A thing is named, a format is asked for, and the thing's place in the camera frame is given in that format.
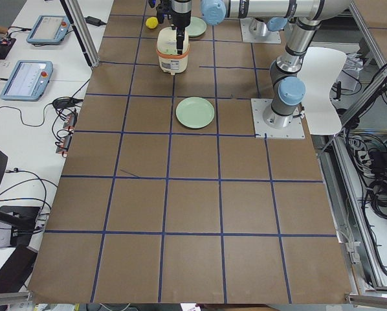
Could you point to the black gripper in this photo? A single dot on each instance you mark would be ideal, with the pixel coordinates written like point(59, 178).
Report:
point(180, 18)

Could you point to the white rice cooker orange handle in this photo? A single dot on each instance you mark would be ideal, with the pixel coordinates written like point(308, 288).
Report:
point(166, 48)

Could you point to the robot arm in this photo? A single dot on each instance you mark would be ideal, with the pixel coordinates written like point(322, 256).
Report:
point(289, 90)
point(268, 26)

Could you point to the green plate near arm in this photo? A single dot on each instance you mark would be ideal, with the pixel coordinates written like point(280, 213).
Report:
point(196, 28)
point(195, 112)

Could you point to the yellow crumpled toy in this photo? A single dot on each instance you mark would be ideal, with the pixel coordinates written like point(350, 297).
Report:
point(151, 23)

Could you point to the black power adapter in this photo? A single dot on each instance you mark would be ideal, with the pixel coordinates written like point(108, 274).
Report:
point(94, 21)

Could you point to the upper teach pendant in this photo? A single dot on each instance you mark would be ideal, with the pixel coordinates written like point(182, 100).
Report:
point(48, 29)

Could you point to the teach pendant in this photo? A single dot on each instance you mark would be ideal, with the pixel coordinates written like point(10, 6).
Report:
point(48, 29)
point(27, 81)

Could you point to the white chair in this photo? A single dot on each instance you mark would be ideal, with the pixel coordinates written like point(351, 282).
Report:
point(320, 69)

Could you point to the lower teach pendant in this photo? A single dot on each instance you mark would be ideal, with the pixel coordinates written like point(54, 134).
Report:
point(27, 81)

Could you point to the black device on desk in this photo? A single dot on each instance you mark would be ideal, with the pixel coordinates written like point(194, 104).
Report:
point(17, 225)

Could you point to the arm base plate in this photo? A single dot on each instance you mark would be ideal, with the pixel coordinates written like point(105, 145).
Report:
point(273, 38)
point(269, 125)

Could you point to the aluminium frame post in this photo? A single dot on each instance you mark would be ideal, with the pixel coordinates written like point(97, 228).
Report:
point(75, 16)

